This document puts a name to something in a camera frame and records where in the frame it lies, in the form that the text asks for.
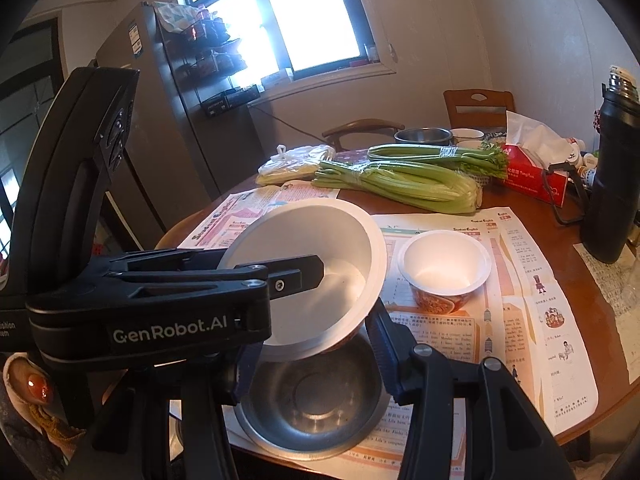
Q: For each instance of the slim celery bunch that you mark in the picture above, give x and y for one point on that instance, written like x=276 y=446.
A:
x=425 y=152

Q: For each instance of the stainless steel bowl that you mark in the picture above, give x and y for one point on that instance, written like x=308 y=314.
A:
x=310 y=400

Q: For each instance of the wooden chair with backrest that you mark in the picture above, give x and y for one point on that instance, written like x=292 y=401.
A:
x=475 y=110

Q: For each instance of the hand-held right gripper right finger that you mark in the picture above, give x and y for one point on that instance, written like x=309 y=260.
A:
x=387 y=365

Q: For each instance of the white enamel mug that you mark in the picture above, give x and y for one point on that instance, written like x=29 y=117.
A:
x=467 y=137

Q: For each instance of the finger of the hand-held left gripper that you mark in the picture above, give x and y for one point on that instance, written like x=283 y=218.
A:
x=295 y=277
x=170 y=260

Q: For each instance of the window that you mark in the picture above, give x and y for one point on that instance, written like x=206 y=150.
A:
x=310 y=15

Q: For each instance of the steel pot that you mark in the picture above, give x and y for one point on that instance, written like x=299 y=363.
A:
x=422 y=136

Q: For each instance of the small dark bottle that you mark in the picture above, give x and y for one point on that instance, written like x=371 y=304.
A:
x=371 y=54

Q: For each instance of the dotted fabric pouch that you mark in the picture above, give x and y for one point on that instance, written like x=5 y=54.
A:
x=599 y=120

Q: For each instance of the small white paper bowl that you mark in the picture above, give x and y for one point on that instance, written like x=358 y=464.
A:
x=440 y=260

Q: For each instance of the wooden chair with curved rail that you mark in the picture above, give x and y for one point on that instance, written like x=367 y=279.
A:
x=360 y=127

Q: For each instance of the large white paper bowl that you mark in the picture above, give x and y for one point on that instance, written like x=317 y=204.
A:
x=320 y=230

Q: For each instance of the white printed paper sheet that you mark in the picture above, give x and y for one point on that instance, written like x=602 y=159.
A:
x=600 y=280

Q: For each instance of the grey refrigerator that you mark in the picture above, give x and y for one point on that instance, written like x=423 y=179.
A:
x=150 y=110

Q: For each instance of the plastic bag of vegetables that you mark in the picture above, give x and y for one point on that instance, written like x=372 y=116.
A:
x=295 y=162

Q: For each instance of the black thermos bottle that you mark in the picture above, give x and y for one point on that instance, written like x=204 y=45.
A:
x=610 y=185

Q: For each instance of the large printed newspaper sheet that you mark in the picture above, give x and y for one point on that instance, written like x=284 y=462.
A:
x=525 y=310

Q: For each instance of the red tissue box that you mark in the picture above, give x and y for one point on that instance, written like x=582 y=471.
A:
x=530 y=180

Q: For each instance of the large celery bunch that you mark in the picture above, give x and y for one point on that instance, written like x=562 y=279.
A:
x=410 y=185

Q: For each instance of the patterned cloth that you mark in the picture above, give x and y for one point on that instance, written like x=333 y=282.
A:
x=172 y=17

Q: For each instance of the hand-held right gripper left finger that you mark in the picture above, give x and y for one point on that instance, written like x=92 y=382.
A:
x=247 y=375

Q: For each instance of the dark glass door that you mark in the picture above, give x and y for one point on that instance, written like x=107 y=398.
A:
x=25 y=110

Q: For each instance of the small white bottle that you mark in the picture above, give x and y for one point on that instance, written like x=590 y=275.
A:
x=580 y=150

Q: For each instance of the pink printed newspaper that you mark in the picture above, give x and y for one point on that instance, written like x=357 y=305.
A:
x=235 y=210

